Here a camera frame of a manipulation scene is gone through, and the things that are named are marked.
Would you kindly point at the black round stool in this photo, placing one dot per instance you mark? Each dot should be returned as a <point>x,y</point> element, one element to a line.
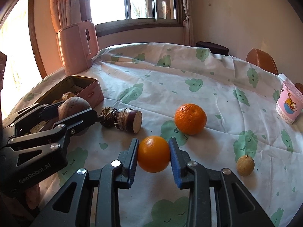
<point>213,47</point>

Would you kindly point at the brown round passion fruit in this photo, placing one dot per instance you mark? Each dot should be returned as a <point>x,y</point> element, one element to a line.
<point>72,106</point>

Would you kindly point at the window with frame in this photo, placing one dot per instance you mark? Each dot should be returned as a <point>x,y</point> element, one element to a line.
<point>113,16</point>

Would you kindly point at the printed paper sheet in tin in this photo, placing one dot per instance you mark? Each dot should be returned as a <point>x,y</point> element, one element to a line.
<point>54,95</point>

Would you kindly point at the brown leather sofa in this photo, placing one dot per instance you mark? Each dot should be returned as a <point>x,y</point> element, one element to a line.
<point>299,86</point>

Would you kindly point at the pink electric kettle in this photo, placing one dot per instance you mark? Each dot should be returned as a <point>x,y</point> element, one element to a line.
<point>78,45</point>

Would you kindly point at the cut taro piece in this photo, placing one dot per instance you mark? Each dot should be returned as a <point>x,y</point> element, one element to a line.
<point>129,120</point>

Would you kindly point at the person's left hand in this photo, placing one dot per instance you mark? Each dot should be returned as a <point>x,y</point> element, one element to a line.
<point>24,204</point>

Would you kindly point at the greenish-brown round fruit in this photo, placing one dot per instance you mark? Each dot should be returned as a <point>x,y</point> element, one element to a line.
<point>67,95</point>

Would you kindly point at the small yellow-brown longan fruit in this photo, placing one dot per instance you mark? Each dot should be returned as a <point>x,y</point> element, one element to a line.
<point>245,165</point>

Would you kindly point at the white green cloud tablecloth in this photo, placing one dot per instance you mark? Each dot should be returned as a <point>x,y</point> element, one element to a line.
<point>176,136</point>

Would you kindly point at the pale right curtain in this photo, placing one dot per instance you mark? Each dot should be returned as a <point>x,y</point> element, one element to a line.
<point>188,23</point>

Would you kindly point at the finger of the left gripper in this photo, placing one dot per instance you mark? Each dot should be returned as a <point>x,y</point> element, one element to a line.
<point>76,122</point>
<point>21,122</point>

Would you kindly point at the pink rectangular tin box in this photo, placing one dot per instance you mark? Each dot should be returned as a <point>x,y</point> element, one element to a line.
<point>87,88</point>

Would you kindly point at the dark water chestnut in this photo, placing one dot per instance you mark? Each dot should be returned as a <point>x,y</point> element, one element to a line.
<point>107,117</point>

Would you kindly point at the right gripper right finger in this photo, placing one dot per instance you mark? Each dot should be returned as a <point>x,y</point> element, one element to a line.
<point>235,205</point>

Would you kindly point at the pink cartoon cup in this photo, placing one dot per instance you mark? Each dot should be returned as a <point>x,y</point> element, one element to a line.
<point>289,103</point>

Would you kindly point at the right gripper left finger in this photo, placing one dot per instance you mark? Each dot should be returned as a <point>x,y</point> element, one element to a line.
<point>71,205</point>

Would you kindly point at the smooth orange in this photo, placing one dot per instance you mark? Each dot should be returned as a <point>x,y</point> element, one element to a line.
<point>153,154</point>

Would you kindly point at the brown leather armchair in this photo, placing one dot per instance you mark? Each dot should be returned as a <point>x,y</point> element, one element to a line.
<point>262,60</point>

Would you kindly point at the bumpy orange mandarin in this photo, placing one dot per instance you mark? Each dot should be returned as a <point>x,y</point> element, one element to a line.
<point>190,119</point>

